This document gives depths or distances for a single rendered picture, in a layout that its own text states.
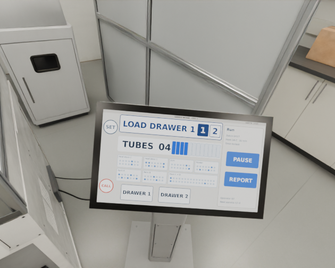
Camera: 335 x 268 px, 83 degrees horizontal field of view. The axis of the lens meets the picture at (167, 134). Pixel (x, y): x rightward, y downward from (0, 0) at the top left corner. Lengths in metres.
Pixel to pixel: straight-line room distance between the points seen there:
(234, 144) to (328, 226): 1.71
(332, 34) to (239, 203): 2.12
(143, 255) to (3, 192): 1.09
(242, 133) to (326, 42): 2.01
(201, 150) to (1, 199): 0.53
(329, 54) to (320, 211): 1.48
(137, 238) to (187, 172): 1.05
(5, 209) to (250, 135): 0.69
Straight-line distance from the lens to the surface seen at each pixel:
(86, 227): 1.68
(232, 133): 0.59
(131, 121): 0.56
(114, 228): 1.64
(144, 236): 1.56
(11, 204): 0.66
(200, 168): 0.58
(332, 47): 2.52
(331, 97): 2.33
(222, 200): 0.62
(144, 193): 0.58
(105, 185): 0.60
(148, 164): 0.56
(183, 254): 1.55
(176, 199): 0.59
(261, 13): 1.02
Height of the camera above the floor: 1.51
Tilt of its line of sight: 42 degrees down
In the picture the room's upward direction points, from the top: 7 degrees clockwise
